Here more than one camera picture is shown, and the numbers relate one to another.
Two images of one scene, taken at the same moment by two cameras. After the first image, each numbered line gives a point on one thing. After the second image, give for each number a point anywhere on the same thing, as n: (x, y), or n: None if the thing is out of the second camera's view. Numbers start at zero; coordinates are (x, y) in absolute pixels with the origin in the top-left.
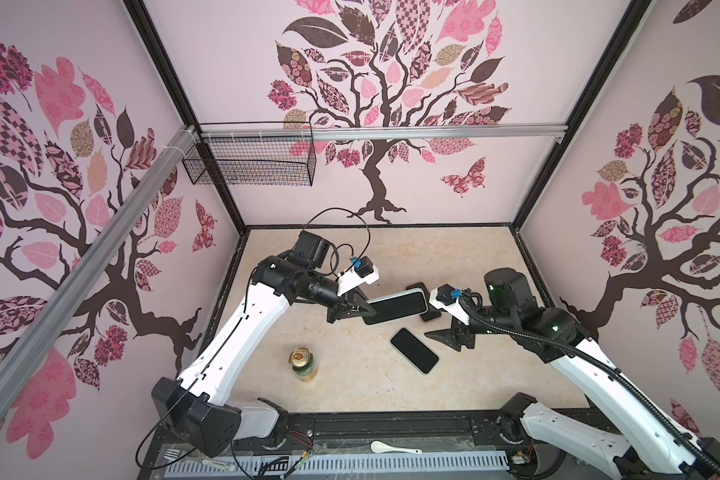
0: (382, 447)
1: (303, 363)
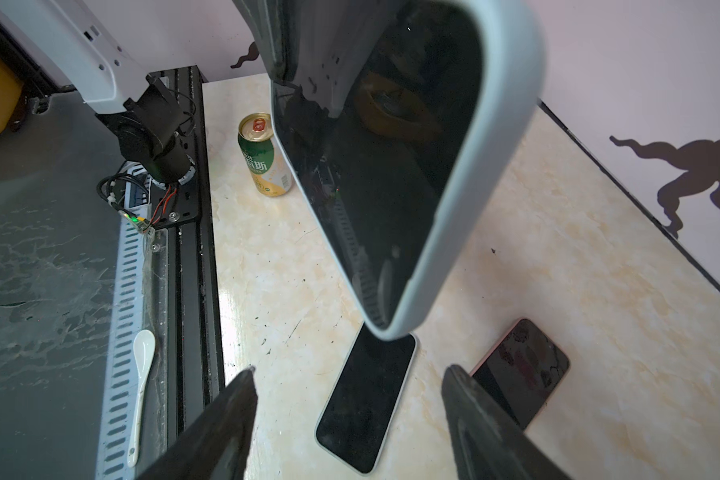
0: (144, 348)
1: (268, 168)
